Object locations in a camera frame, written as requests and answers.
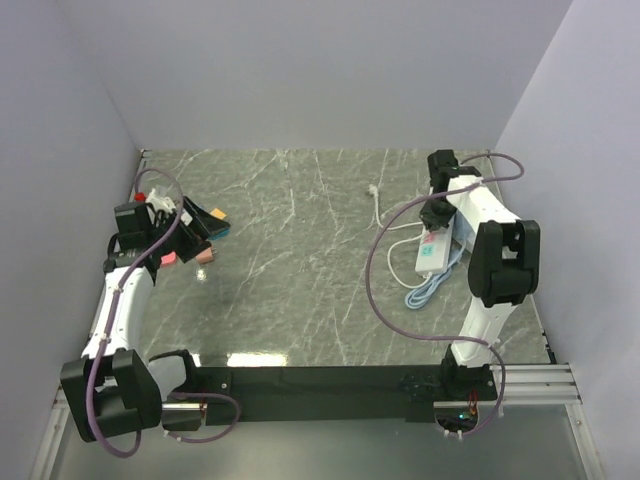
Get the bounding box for pink square plug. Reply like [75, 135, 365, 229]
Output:
[161, 252, 178, 268]

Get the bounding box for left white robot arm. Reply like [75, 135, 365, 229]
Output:
[60, 192, 230, 442]

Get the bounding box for purple cable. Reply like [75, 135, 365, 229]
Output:
[365, 152, 525, 439]
[85, 168, 244, 459]

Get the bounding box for white power strip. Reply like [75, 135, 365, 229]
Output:
[415, 227, 452, 277]

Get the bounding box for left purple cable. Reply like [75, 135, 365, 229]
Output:
[85, 168, 244, 459]

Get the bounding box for coral plug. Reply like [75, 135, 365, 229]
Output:
[195, 246, 217, 265]

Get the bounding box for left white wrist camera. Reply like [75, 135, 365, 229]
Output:
[133, 187, 179, 217]

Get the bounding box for aluminium frame rail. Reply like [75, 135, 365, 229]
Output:
[491, 364, 582, 406]

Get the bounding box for white power cable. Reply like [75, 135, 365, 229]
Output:
[367, 183, 436, 289]

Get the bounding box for black base bar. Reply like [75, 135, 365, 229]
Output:
[170, 365, 505, 426]

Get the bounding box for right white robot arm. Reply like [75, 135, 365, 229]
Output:
[416, 150, 541, 399]

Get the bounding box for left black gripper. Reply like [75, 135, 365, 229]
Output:
[147, 196, 229, 262]

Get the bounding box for blue power cable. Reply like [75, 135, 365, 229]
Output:
[403, 244, 469, 312]

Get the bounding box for yellow plug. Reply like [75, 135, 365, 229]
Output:
[210, 208, 227, 220]

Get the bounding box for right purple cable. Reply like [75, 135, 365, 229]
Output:
[365, 152, 525, 439]

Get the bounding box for dark blue plug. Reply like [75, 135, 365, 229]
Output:
[215, 224, 231, 236]

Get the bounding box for blue power strip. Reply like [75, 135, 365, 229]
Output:
[452, 212, 475, 252]

